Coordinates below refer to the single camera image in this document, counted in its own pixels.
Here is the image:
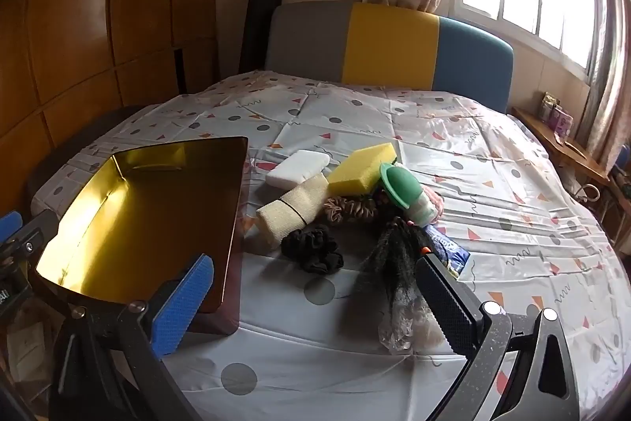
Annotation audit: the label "pink satin scrunchie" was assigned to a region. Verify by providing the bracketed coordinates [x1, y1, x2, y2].
[323, 191, 383, 225]

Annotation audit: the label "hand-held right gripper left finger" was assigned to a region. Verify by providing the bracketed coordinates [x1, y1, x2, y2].
[49, 253, 218, 421]

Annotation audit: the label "wooden nightstand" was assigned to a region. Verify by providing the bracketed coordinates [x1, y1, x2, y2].
[510, 105, 627, 249]

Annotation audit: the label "brown wooden wardrobe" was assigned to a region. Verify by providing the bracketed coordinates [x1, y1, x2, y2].
[0, 0, 222, 402]

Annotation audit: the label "beige bath scrubber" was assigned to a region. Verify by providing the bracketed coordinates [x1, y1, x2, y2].
[256, 174, 342, 247]

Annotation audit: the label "black scrunchie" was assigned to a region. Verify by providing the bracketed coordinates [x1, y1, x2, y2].
[281, 224, 344, 275]

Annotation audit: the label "black beaded braided hairpiece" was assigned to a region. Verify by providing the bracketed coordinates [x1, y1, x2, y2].
[362, 216, 435, 328]

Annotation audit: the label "gold metal tray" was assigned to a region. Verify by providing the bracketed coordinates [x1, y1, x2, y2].
[35, 136, 248, 335]

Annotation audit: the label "yellow sponge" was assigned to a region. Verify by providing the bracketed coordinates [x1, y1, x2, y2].
[328, 142, 398, 196]

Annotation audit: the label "green capped white bottle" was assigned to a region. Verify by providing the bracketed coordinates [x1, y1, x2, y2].
[379, 162, 439, 225]

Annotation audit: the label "grey yellow blue headboard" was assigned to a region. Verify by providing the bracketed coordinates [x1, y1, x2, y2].
[263, 1, 514, 113]

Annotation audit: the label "white sponge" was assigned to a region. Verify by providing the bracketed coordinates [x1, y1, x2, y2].
[266, 150, 330, 189]

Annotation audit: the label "sheer striped curtain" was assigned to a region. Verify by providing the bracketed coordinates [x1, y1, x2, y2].
[574, 0, 631, 165]

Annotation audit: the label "blue tissue packet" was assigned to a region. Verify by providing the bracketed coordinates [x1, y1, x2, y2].
[424, 224, 471, 279]

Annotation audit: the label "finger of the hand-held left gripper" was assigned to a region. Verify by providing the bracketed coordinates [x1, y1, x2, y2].
[0, 209, 61, 265]

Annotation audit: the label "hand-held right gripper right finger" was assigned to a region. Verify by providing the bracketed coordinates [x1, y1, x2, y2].
[415, 252, 581, 421]

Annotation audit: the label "pink towel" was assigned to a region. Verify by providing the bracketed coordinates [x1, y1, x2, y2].
[425, 187, 448, 215]

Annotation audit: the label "plastic white plush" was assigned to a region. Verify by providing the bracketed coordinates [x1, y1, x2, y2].
[377, 298, 449, 355]

